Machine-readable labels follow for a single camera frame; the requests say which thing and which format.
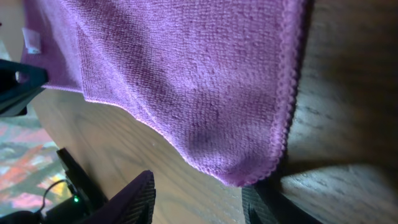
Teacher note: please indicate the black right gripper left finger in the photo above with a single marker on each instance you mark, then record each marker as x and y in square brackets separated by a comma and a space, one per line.
[133, 204]

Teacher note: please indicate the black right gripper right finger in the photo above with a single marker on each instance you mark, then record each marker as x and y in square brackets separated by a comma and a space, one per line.
[263, 204]

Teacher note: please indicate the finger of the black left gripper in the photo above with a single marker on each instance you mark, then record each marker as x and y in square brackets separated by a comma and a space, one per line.
[20, 84]

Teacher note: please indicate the purple cloth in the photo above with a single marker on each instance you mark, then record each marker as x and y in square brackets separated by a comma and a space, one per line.
[216, 78]

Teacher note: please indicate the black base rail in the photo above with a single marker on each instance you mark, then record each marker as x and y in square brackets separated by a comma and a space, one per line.
[86, 197]

